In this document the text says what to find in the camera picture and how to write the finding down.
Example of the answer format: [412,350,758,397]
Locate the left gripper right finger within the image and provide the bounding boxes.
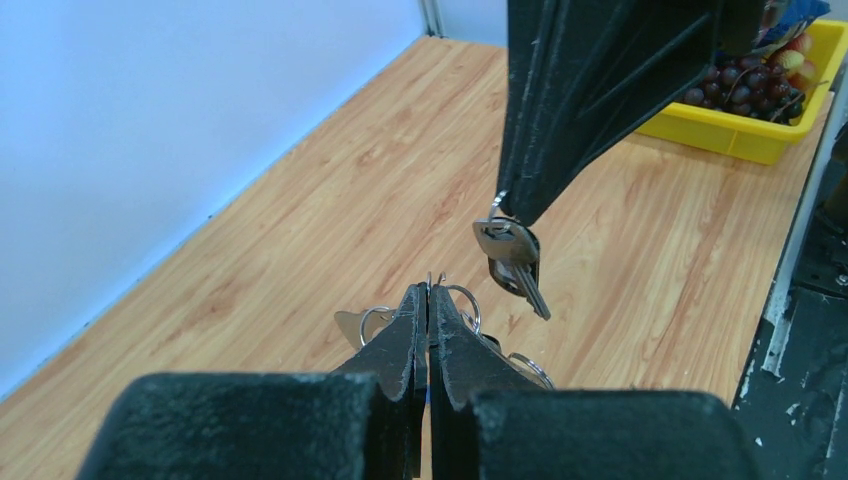
[428,286,761,479]

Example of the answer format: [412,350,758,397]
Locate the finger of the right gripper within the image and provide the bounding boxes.
[496,0,765,226]

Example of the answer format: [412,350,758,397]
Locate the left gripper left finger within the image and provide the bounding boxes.
[78,283,427,479]

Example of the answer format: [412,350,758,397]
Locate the metal keyring plate with rings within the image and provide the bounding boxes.
[334,272,556,390]

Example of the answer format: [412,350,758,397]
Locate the black headed key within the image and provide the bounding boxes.
[472,190,552,320]

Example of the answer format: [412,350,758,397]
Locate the purple grapes bunch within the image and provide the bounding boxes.
[676,50,816,125]

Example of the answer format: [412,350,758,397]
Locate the yellow plastic bin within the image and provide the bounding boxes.
[636,19,847,165]

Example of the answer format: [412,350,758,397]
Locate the blue chips bag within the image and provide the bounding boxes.
[754,0,831,49]

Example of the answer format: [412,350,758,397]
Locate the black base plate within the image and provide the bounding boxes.
[734,129,847,479]

